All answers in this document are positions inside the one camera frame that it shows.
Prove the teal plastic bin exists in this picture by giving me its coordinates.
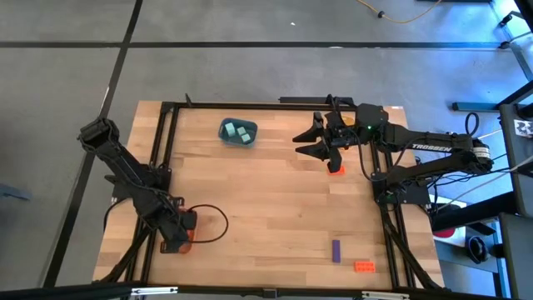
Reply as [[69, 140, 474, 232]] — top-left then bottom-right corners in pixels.
[[217, 117, 259, 149]]

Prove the silver metal bracket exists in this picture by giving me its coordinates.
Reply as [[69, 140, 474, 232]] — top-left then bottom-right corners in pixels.
[[361, 291, 411, 300], [131, 286, 179, 297]]

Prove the black table frame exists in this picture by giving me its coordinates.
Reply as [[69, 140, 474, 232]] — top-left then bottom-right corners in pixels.
[[93, 101, 446, 293]]

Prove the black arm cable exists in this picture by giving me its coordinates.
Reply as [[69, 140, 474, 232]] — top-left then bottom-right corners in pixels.
[[464, 112, 481, 138], [186, 203, 230, 244]]

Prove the black bar device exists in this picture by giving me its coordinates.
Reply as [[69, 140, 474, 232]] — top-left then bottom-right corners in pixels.
[[278, 96, 355, 106]]

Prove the black white marker tag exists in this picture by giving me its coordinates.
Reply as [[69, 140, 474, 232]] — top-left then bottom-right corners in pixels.
[[513, 119, 533, 139]]

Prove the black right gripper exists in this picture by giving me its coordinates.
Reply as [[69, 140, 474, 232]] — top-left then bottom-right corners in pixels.
[[291, 110, 360, 173]]

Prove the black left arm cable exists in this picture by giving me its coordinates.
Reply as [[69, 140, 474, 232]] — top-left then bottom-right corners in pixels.
[[186, 203, 230, 244]]

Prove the yellow cable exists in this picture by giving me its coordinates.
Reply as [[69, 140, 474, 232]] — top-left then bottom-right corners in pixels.
[[356, 0, 443, 24]]

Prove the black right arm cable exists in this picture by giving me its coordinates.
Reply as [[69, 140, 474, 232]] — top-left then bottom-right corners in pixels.
[[464, 112, 481, 138]]

